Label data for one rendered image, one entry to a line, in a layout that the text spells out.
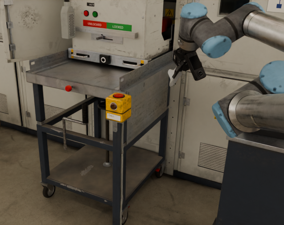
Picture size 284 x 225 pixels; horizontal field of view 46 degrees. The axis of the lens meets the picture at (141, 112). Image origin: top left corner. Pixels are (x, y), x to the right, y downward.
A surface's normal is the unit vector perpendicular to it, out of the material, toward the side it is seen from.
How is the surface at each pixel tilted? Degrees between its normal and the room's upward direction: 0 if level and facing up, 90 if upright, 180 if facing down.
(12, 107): 90
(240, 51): 90
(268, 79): 39
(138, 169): 0
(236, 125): 104
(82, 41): 90
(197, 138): 90
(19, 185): 0
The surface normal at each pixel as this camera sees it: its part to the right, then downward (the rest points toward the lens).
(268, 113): -1.00, 0.00
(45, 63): 0.90, 0.20
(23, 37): 0.69, 0.30
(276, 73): -0.15, -0.48
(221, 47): 0.38, 0.76
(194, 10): -0.04, -0.66
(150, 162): 0.04, -0.92
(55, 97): -0.44, 0.33
